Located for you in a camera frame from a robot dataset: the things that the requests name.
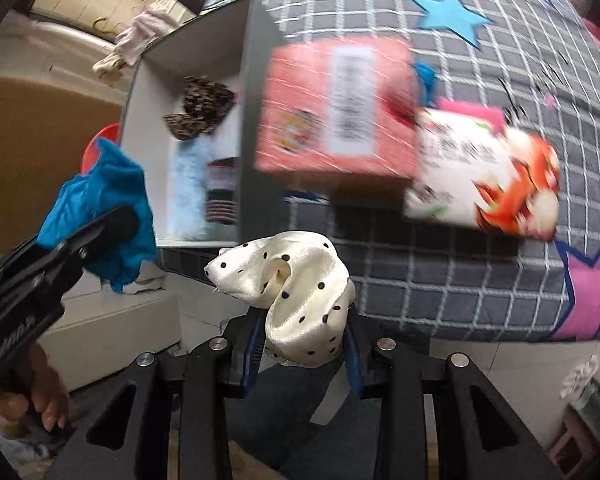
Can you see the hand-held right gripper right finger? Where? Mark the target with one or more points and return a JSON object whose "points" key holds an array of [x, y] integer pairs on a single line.
{"points": [[354, 365]]}

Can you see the leopard print scrunchie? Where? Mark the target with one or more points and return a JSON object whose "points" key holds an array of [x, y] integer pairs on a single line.
{"points": [[200, 105]]}

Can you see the person's blue jeans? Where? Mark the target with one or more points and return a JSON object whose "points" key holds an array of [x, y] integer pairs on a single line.
{"points": [[300, 410]]}

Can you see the pink sponge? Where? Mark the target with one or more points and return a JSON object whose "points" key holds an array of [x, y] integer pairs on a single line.
{"points": [[472, 112]]}

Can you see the red and white printed carton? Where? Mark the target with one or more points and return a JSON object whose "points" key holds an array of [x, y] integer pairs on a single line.
{"points": [[330, 110]]}

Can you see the cream polka dot scrunchie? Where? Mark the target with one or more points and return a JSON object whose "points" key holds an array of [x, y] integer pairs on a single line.
{"points": [[300, 280]]}

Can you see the red plastic stool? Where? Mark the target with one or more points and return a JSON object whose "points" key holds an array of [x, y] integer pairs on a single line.
{"points": [[105, 135]]}

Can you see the grey cardboard box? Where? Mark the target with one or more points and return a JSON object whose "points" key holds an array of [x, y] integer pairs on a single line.
{"points": [[150, 90]]}

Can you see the pink garment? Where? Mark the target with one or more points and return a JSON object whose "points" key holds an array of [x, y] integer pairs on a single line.
{"points": [[140, 35]]}

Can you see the brown cardboard sheet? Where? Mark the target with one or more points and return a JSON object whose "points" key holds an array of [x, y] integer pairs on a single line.
{"points": [[30, 160]]}

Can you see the grey checkered star blanket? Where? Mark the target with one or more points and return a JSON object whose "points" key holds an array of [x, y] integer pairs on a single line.
{"points": [[480, 270]]}

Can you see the purple striped sock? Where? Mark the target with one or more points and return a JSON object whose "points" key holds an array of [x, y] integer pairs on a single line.
{"points": [[222, 195]]}

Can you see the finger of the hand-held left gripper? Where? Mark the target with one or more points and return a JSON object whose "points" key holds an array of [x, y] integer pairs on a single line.
{"points": [[100, 232], [20, 257]]}

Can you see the pink plastic stool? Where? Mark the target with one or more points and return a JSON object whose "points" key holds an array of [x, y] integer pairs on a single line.
{"points": [[570, 440]]}

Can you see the light blue fluffy scrunchie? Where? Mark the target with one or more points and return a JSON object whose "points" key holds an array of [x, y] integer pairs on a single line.
{"points": [[190, 185]]}

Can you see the beige garment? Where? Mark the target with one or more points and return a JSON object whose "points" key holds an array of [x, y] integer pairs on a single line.
{"points": [[107, 65]]}

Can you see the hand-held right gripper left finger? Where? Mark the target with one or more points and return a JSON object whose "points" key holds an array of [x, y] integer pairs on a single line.
{"points": [[252, 360]]}

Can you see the person's left hand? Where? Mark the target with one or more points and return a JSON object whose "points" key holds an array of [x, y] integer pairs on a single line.
{"points": [[50, 400]]}

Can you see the blue cloth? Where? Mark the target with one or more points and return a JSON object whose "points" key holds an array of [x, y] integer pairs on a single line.
{"points": [[110, 180], [425, 80]]}

